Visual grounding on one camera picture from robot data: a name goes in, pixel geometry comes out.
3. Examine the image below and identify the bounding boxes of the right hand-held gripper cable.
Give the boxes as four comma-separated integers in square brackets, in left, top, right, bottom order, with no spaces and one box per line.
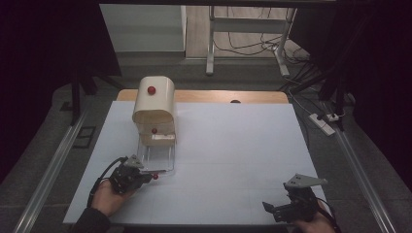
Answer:
[316,197,343,233]

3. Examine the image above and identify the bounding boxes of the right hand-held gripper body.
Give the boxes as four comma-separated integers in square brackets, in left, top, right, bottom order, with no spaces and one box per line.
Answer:
[272,173,328,224]

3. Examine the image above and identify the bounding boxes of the person's left hand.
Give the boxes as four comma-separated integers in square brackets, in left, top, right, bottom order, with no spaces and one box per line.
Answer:
[90,179,138,218]

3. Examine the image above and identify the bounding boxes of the person's right hand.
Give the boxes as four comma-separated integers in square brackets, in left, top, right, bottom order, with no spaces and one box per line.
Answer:
[292,201,338,233]

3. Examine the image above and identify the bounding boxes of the left hand-held gripper cable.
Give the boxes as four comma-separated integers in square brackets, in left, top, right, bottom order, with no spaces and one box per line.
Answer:
[86,156,129,209]

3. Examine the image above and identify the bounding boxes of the cream drawer cabinet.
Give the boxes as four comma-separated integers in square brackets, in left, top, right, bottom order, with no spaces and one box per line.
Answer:
[131,75,179,147]

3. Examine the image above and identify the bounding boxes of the white power strip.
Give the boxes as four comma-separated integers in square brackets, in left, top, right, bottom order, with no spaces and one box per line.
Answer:
[307,113,336,137]

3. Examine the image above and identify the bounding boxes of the white metal desk frame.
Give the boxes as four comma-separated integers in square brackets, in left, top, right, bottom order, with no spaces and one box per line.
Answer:
[205,5,297,78]

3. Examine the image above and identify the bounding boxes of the aluminium rail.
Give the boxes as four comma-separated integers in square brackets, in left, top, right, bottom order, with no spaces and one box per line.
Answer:
[12,108,90,233]
[332,127,398,233]

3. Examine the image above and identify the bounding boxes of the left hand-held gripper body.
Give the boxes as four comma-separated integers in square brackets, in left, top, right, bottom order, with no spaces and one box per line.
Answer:
[108,153,145,196]

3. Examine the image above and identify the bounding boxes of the black stand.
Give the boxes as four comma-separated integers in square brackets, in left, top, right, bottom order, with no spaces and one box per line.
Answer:
[69,62,126,126]
[290,9,361,132]

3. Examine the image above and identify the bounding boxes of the black floor cables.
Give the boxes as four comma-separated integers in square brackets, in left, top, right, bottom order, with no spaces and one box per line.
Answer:
[213,6,314,67]

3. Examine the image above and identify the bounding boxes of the white cabinet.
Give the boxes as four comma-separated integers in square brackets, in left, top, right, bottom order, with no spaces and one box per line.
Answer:
[99,3,188,53]

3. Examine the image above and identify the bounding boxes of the black floor hatch frame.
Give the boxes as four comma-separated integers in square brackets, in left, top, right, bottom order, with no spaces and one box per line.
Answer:
[72,125,97,150]

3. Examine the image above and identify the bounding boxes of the hand-held gripper cable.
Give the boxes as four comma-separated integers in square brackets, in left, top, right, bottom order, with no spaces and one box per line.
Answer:
[86,156,129,209]
[316,197,343,233]

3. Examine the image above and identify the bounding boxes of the white table sheet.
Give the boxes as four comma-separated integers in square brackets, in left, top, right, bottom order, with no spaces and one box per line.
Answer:
[62,100,334,226]

